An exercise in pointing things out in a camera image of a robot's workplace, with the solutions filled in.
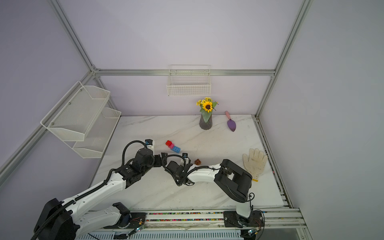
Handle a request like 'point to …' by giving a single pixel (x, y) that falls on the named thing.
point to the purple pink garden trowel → (231, 123)
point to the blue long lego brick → (176, 149)
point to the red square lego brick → (168, 143)
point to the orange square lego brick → (197, 162)
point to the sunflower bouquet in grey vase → (207, 106)
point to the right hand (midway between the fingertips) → (182, 173)
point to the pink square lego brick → (172, 145)
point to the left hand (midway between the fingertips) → (159, 156)
